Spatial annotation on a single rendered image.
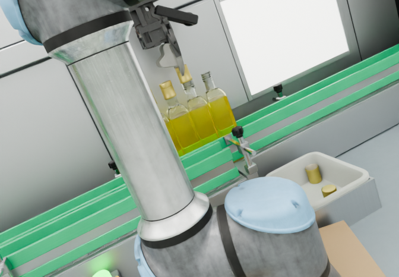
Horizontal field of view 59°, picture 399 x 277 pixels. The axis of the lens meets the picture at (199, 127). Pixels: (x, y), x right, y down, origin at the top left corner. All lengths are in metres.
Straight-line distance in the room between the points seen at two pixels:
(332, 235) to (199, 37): 0.67
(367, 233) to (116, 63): 0.63
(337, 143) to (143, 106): 0.79
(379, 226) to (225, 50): 0.65
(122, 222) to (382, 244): 0.56
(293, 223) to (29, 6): 0.41
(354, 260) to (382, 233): 0.14
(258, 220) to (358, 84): 0.78
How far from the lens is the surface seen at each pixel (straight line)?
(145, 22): 0.94
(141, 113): 0.46
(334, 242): 0.77
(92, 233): 0.89
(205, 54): 1.11
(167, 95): 0.95
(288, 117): 1.06
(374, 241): 0.83
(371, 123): 1.22
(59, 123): 1.10
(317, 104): 1.11
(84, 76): 0.46
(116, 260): 0.90
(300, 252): 0.52
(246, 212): 0.49
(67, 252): 0.91
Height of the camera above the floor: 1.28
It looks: 16 degrees down
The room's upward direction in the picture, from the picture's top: 22 degrees counter-clockwise
